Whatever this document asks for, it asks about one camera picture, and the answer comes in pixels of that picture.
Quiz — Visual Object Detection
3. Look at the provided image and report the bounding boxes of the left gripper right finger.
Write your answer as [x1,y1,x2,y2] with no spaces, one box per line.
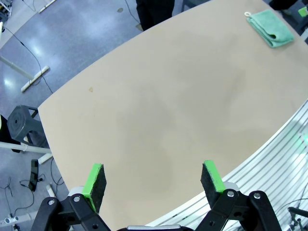
[198,160,282,231]

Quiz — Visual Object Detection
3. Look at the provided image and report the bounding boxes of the thin black floor cable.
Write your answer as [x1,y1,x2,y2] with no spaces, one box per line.
[4,26,54,94]

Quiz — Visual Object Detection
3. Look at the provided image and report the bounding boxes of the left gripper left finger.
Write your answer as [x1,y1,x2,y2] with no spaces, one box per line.
[30,163,113,231]

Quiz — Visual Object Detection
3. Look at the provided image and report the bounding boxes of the short white tube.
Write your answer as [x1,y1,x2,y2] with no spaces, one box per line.
[45,184,58,200]

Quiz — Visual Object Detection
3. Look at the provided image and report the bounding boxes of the person in blue denim jacket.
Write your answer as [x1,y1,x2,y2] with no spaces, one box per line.
[135,0,175,31]

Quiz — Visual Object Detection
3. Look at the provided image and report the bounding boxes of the black power strip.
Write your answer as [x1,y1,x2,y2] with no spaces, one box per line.
[28,159,39,192]

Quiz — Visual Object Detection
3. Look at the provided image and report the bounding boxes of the green towel with white loop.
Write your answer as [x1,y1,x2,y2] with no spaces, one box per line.
[244,9,295,49]

